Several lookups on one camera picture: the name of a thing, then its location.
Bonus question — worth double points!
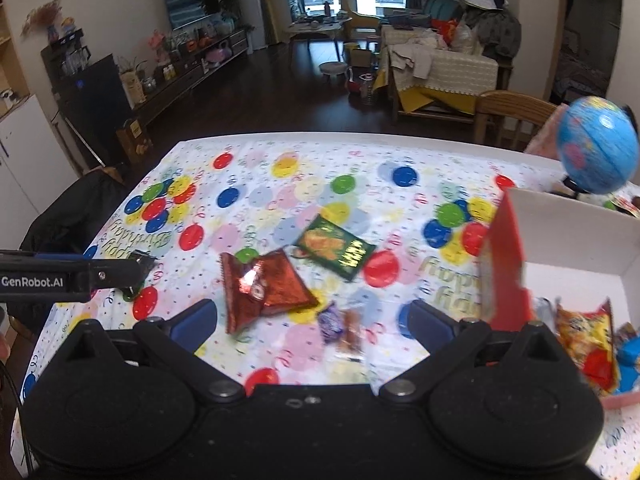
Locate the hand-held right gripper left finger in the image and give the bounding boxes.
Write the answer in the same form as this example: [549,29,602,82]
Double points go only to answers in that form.
[60,299,248,407]

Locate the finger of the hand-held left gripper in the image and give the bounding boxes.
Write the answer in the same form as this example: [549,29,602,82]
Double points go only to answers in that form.
[89,252,160,295]

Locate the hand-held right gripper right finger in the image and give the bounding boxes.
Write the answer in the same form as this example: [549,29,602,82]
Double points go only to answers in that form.
[377,301,569,405]

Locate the brown candy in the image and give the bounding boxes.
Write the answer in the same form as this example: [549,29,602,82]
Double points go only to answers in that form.
[337,308,366,361]

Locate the red cardboard box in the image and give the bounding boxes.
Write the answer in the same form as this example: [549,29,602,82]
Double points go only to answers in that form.
[480,187,640,409]

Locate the green snack packet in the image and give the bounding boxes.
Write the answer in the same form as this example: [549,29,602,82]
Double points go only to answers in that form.
[292,214,377,282]

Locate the yellow red snack packet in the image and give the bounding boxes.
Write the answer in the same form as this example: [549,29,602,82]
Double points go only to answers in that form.
[555,299,621,396]

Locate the blue snack packet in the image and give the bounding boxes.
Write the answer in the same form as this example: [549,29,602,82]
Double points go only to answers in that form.
[616,332,640,395]

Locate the black jacket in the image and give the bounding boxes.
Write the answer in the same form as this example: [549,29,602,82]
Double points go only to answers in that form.
[20,172,131,266]

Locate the white cabinet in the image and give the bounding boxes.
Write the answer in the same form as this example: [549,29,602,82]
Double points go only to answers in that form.
[0,92,81,241]

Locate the brown paper bag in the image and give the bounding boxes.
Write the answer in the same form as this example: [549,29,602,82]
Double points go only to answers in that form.
[116,117,153,165]

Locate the balloon print tablecloth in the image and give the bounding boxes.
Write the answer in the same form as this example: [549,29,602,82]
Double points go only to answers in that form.
[10,135,640,480]

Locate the beige paper bag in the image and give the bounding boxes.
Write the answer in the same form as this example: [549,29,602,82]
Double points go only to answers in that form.
[119,67,147,107]

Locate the wooden television cabinet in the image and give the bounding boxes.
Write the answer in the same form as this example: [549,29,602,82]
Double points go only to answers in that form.
[127,27,251,113]

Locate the pink cloth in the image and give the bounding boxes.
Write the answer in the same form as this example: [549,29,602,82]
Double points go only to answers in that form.
[524,104,568,160]

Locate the wooden chair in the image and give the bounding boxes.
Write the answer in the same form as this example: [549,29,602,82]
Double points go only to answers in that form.
[474,90,558,153]

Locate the blue globe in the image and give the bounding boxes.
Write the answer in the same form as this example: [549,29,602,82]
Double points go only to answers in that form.
[550,96,640,200]

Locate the crumpled white cloth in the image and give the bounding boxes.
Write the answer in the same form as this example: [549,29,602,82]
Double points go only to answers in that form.
[387,42,436,81]

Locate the dried flower bouquet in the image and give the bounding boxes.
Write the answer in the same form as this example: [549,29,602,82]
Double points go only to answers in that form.
[20,0,63,41]

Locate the small round stool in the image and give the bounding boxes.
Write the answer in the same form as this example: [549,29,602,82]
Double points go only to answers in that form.
[319,61,348,92]

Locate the television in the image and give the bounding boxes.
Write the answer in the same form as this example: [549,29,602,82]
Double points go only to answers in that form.
[160,0,221,31]

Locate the pile of clothes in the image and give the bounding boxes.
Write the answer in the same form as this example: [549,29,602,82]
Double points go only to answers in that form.
[457,0,522,61]

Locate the white standing air conditioner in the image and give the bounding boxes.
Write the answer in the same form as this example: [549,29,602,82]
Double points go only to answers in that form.
[242,0,271,51]

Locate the yellow chair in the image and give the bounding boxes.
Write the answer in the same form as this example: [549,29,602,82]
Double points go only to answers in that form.
[334,0,383,46]

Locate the teal armchair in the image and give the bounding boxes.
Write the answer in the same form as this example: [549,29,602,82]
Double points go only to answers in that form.
[425,0,463,21]

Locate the coffee table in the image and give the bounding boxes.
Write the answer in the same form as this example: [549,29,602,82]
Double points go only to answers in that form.
[287,12,353,66]

